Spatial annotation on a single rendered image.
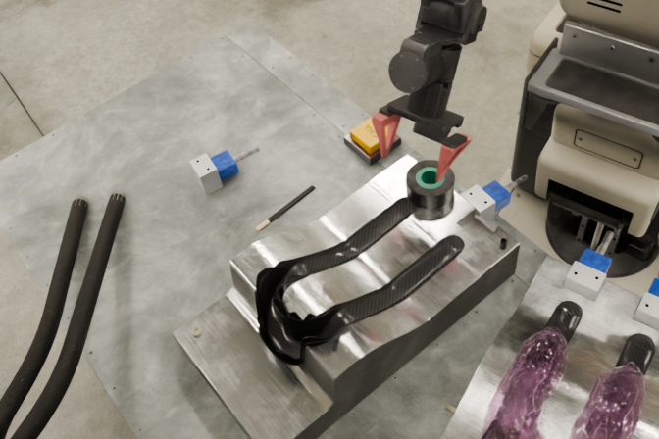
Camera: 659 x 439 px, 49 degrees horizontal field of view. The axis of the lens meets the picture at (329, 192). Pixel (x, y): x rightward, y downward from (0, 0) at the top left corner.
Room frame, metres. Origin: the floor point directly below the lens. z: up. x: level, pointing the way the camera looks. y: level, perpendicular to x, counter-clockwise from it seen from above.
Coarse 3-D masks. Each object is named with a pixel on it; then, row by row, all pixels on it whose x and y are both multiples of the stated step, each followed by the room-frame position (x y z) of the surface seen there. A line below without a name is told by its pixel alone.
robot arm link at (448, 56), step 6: (444, 48) 0.76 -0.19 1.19; (450, 48) 0.77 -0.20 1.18; (456, 48) 0.78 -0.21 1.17; (444, 54) 0.76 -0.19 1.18; (450, 54) 0.76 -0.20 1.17; (456, 54) 0.77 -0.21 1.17; (444, 60) 0.76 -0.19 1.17; (450, 60) 0.76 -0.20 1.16; (456, 60) 0.77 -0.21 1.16; (450, 66) 0.76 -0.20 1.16; (456, 66) 0.77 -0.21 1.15; (444, 72) 0.75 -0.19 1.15; (450, 72) 0.76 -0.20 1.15; (444, 78) 0.75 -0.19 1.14; (450, 78) 0.76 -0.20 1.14
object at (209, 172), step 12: (204, 156) 0.95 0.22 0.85; (216, 156) 0.96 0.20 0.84; (228, 156) 0.95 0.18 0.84; (240, 156) 0.95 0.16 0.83; (192, 168) 0.93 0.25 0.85; (204, 168) 0.92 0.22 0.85; (216, 168) 0.91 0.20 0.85; (228, 168) 0.92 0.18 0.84; (204, 180) 0.90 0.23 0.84; (216, 180) 0.91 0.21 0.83
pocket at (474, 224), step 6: (468, 216) 0.69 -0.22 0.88; (474, 216) 0.70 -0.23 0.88; (456, 222) 0.68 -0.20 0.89; (462, 222) 0.69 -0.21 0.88; (468, 222) 0.69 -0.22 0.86; (474, 222) 0.69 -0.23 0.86; (480, 222) 0.68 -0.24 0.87; (486, 222) 0.68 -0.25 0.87; (468, 228) 0.68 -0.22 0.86; (474, 228) 0.68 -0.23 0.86; (480, 228) 0.68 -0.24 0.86; (486, 228) 0.67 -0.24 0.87; (492, 228) 0.67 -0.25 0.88; (474, 234) 0.67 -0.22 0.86; (480, 234) 0.67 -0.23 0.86; (486, 234) 0.66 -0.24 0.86; (480, 240) 0.66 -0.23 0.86
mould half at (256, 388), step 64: (384, 192) 0.76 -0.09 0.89; (256, 256) 0.65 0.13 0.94; (384, 256) 0.64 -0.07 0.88; (512, 256) 0.61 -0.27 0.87; (192, 320) 0.59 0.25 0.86; (256, 320) 0.57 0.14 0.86; (384, 320) 0.52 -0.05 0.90; (448, 320) 0.54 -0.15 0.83; (256, 384) 0.47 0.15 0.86; (320, 384) 0.45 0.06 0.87
